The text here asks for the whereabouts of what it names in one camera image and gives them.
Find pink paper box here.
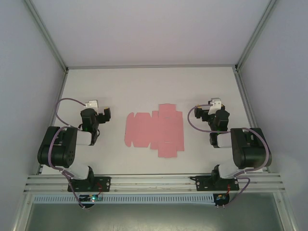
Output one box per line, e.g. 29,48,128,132
124,103,185,159

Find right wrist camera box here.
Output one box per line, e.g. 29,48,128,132
208,98,222,116

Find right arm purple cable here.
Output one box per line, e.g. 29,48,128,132
187,103,270,209

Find aluminium table side rail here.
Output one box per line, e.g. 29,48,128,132
36,69,69,175
233,68,270,173

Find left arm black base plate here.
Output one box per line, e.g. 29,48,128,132
67,176,112,193

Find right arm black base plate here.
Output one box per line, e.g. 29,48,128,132
190,175,240,193

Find aluminium frame crossbar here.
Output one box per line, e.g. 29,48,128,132
66,64,238,70

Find aluminium mounting rail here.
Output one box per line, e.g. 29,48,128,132
23,172,287,194

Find aluminium frame post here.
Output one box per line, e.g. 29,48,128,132
23,0,69,73
235,0,277,73

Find white slotted cable duct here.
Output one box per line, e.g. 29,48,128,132
32,194,215,204

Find aluminium lower frame leg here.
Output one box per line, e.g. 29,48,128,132
13,193,33,231
274,192,298,231

